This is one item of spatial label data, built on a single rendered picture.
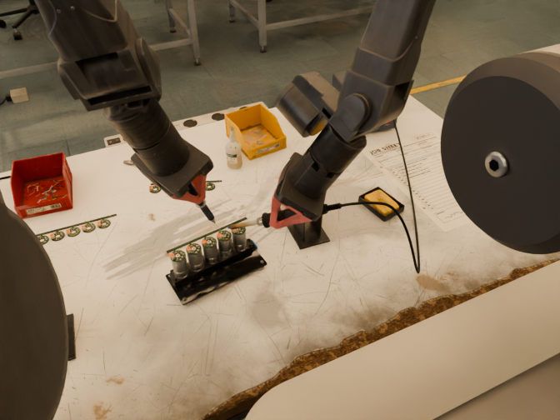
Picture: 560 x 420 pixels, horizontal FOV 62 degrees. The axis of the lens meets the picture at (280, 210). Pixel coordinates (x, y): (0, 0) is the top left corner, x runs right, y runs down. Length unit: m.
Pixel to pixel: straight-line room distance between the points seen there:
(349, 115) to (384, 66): 0.06
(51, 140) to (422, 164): 2.07
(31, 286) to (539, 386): 0.19
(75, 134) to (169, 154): 2.16
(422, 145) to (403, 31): 0.64
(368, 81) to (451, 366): 0.33
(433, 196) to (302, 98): 0.47
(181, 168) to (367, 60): 0.26
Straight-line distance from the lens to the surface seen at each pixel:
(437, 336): 0.33
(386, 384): 0.31
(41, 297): 0.18
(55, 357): 0.19
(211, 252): 0.79
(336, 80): 1.20
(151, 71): 0.51
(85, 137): 2.68
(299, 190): 0.65
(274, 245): 0.86
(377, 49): 0.55
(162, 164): 0.59
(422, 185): 1.03
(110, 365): 0.76
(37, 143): 2.74
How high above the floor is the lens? 1.38
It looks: 42 degrees down
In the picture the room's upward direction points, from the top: straight up
